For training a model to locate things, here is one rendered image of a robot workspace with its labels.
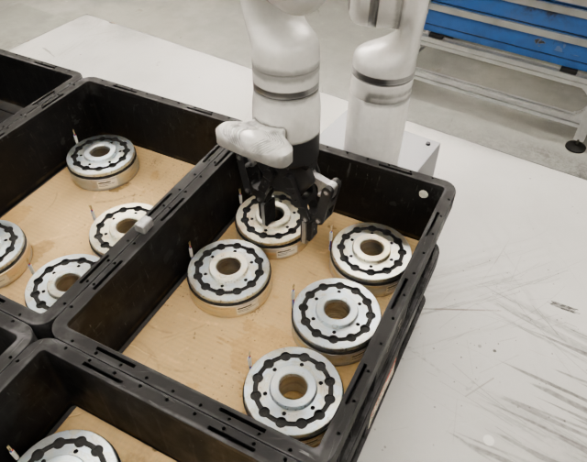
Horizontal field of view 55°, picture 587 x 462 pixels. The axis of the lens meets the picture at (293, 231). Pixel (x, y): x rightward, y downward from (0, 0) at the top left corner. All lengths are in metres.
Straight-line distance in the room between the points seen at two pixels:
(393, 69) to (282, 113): 0.27
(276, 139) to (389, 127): 0.32
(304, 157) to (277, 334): 0.21
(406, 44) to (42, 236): 0.56
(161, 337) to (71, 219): 0.26
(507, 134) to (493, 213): 1.54
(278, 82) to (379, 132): 0.32
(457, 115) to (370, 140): 1.78
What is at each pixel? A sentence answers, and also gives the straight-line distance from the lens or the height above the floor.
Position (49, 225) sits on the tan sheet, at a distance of 0.86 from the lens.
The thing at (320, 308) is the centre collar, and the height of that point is 0.87.
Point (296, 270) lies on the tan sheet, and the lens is 0.73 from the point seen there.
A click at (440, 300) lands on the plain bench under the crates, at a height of 0.70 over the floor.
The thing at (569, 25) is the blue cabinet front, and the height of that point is 0.48.
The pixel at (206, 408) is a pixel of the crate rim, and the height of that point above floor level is 0.93.
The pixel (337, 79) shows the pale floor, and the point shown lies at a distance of 2.81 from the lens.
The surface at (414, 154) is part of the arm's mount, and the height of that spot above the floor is 0.79.
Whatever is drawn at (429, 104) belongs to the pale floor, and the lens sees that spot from 2.68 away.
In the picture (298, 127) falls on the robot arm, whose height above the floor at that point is 1.04.
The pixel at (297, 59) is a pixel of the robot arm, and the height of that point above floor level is 1.12.
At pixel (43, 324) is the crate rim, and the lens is 0.60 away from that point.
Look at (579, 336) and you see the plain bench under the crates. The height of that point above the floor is 0.70.
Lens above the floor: 1.38
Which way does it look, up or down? 45 degrees down
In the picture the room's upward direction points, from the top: straight up
